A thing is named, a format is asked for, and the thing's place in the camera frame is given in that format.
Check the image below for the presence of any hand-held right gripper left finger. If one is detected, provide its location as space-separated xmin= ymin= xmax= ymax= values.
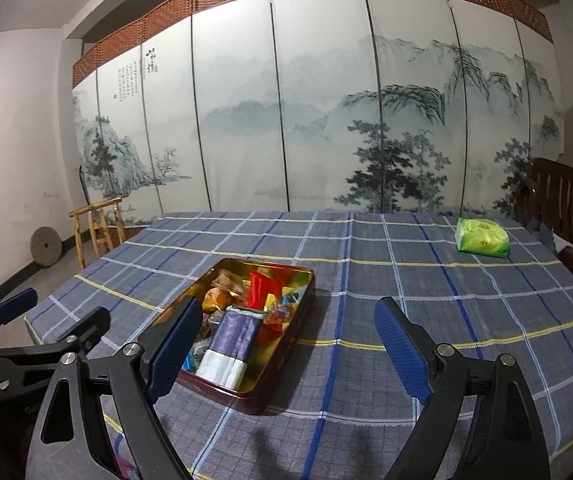
xmin=26 ymin=296 xmax=204 ymax=480

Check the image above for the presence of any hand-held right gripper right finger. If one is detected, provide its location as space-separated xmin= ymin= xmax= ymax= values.
xmin=373 ymin=296 xmax=552 ymax=480

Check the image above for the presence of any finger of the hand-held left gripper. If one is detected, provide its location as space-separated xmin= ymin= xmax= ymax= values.
xmin=0 ymin=287 xmax=38 ymax=361
xmin=0 ymin=306 xmax=113 ymax=367

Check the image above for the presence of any teal candy packet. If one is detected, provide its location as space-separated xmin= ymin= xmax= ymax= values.
xmin=183 ymin=338 xmax=213 ymax=373

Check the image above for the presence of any purple white packet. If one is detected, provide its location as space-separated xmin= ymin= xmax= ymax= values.
xmin=195 ymin=309 xmax=263 ymax=392

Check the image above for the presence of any clear bag of brown cookies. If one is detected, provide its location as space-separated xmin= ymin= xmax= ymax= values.
xmin=210 ymin=268 xmax=251 ymax=306

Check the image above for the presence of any red snack packet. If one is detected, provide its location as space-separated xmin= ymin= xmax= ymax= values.
xmin=246 ymin=270 xmax=283 ymax=311

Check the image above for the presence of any red tin box gold inside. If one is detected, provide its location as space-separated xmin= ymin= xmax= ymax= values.
xmin=154 ymin=257 xmax=316 ymax=416

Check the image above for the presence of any round stone wheel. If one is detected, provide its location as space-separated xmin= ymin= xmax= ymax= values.
xmin=30 ymin=226 xmax=62 ymax=264

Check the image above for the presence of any blue plaid tablecloth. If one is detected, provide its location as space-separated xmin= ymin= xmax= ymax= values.
xmin=24 ymin=210 xmax=573 ymax=480

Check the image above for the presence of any bamboo chair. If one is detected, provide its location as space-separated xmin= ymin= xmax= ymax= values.
xmin=69 ymin=197 xmax=127 ymax=268

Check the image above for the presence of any green snack bag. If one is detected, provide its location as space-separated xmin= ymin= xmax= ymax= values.
xmin=455 ymin=217 xmax=510 ymax=258

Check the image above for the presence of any landscape painted folding screen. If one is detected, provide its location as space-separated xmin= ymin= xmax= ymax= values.
xmin=72 ymin=0 xmax=567 ymax=226

